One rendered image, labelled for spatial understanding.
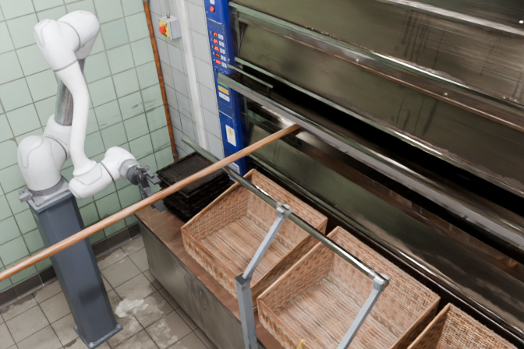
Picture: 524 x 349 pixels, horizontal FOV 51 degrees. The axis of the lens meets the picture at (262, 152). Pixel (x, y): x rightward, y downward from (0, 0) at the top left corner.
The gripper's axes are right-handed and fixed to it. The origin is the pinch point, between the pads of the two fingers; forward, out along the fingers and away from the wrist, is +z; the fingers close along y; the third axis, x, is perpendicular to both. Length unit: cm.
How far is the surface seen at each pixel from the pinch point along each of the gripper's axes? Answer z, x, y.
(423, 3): 65, -69, -73
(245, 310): 40, -8, 39
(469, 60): 84, -67, -60
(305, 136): 8, -70, 1
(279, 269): 27, -36, 46
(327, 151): 24, -69, 1
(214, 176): -37, -48, 35
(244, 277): 38.5, -10.0, 23.3
